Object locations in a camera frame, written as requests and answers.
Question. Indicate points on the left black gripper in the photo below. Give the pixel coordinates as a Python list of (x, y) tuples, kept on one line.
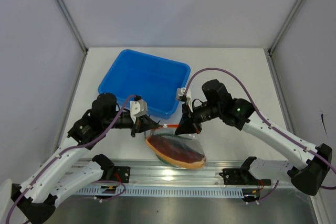
[(143, 124)]

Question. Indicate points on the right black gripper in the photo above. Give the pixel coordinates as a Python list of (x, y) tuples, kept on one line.
[(189, 123)]

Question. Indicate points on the clear zip top bag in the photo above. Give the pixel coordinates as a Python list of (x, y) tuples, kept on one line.
[(169, 131)]

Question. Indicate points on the orange purple sweet potato slice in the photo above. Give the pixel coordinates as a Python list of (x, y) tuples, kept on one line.
[(175, 152)]

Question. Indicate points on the blue plastic bin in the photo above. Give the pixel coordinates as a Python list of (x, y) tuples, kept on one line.
[(153, 78)]

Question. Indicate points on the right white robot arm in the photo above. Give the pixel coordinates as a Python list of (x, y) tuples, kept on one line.
[(306, 164)]

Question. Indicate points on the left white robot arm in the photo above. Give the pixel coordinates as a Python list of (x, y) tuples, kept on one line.
[(39, 196)]

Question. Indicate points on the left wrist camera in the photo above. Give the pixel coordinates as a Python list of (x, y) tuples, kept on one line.
[(137, 109)]

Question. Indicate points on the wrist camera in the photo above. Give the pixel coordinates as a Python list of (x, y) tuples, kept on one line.
[(137, 109), (185, 96)]

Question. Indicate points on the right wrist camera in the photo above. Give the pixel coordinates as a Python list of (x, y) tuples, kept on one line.
[(185, 96)]

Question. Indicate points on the aluminium rail frame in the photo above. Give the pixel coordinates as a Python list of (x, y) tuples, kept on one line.
[(156, 172)]

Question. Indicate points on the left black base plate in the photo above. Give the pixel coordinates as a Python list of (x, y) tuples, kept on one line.
[(120, 174)]

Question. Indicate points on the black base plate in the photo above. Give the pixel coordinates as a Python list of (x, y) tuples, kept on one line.
[(120, 174), (237, 176)]

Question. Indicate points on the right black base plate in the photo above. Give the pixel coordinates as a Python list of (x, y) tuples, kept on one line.
[(237, 176)]

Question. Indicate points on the slotted cable duct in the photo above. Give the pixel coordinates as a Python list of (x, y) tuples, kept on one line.
[(161, 191)]

